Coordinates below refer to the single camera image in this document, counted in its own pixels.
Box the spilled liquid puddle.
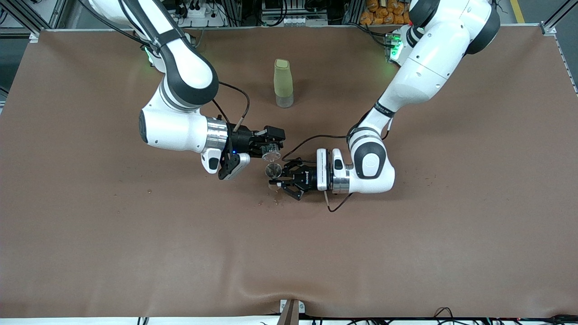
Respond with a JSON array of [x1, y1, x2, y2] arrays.
[[258, 187, 294, 208]]

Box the yellow-green bottle, clear base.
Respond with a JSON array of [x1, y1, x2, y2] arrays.
[[274, 59, 294, 109]]

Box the black box with white connectors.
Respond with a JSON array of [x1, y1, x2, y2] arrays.
[[261, 0, 329, 27]]

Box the brown table mat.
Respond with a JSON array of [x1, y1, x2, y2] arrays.
[[0, 25, 578, 319]]

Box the white power strip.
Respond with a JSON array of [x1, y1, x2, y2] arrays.
[[174, 2, 226, 28]]

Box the bag of orange items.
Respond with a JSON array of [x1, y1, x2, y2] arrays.
[[360, 0, 414, 26]]

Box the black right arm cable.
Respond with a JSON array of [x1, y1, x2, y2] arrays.
[[77, 0, 252, 133]]

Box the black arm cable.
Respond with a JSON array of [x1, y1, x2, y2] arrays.
[[77, 0, 252, 133], [282, 113, 394, 213]]

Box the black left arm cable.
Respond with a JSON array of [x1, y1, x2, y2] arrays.
[[282, 113, 394, 213]]

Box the aluminium frame post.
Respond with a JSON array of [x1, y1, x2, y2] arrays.
[[276, 299, 306, 325]]

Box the tangled black cables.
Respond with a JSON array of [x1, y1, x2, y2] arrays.
[[312, 307, 578, 325]]

